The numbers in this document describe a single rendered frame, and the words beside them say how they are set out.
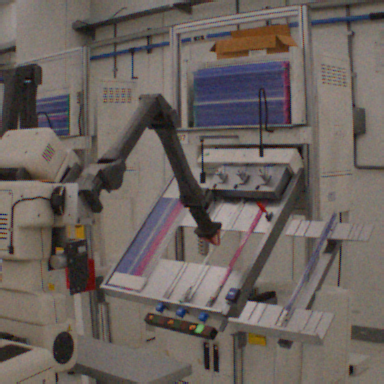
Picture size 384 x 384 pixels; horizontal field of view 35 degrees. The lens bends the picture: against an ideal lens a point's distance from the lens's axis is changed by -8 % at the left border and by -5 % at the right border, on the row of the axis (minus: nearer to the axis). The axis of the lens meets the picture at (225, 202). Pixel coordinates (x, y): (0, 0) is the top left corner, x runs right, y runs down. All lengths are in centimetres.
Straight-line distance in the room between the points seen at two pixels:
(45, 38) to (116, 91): 193
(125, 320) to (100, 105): 130
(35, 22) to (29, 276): 413
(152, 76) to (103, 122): 160
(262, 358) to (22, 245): 124
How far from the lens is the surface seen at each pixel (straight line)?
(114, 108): 380
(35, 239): 186
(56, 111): 372
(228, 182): 269
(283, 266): 453
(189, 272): 254
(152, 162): 525
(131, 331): 400
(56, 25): 573
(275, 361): 263
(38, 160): 183
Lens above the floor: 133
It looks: 5 degrees down
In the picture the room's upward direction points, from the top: 1 degrees counter-clockwise
